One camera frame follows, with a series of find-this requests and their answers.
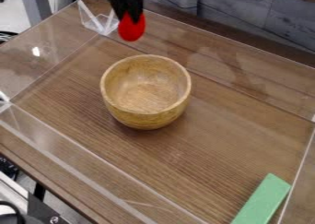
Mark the red plush fruit green stem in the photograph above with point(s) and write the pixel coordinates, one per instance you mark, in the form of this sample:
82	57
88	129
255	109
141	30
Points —
129	29

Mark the black equipment bottom left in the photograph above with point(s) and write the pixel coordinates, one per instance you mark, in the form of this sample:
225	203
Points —
28	211

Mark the wooden bowl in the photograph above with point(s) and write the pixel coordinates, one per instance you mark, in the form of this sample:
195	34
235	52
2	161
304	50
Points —
145	91

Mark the green rectangular block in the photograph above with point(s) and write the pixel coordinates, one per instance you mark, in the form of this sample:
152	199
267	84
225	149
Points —
263	202

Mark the clear acrylic enclosure wall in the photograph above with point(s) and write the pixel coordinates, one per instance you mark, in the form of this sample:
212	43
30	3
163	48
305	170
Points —
185	174

